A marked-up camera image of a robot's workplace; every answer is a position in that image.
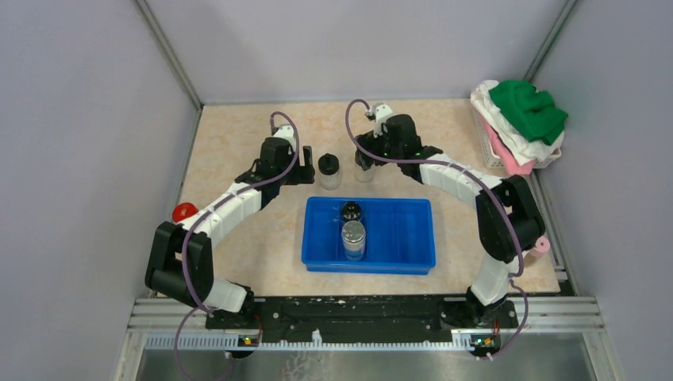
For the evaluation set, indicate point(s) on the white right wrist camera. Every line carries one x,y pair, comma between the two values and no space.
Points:
379,113

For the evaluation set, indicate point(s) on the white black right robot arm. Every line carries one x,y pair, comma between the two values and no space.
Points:
508,219

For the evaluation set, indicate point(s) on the blue plastic divided bin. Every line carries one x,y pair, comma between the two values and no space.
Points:
398,236

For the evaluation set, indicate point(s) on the pink cloth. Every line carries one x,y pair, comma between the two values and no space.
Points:
506,157

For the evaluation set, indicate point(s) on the pink cap bottle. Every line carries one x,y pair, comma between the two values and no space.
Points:
540,249

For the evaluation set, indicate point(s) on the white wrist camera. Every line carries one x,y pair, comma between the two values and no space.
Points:
379,113
285,132

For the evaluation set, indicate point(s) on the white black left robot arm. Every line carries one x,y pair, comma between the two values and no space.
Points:
180,265

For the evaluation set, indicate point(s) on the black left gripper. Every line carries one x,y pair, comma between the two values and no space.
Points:
303,173

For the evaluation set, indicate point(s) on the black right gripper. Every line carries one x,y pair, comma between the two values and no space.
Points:
369,143

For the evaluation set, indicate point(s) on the silver cap white bead jar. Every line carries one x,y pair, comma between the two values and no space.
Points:
353,236

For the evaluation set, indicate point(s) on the red cap brown sauce bottle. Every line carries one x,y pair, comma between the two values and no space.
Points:
183,211

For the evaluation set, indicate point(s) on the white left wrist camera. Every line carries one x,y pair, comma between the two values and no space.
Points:
285,132

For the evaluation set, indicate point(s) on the green cloth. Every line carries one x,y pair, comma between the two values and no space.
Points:
532,112

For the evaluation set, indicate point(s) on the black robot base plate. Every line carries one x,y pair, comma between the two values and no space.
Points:
452,310

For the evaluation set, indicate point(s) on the white laundry basket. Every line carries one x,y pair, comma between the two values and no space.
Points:
493,161

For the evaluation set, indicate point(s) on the black pourer cap grain jar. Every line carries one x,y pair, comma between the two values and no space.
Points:
329,169

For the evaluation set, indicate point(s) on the aluminium frame rail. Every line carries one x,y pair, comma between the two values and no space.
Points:
164,323

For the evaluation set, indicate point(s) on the white cloth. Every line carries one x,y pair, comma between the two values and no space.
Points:
522,149

